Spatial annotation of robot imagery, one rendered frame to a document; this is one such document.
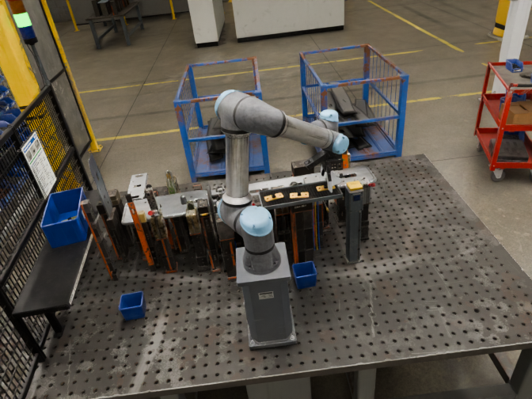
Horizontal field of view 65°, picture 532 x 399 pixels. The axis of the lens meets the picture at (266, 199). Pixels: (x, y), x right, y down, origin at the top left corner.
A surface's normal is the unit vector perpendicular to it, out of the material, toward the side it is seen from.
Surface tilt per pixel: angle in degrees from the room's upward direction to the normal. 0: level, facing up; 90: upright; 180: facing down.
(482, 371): 0
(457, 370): 0
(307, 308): 0
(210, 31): 90
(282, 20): 90
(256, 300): 90
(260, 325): 90
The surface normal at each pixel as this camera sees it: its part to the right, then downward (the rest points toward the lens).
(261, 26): 0.09, 0.55
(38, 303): -0.10, -0.83
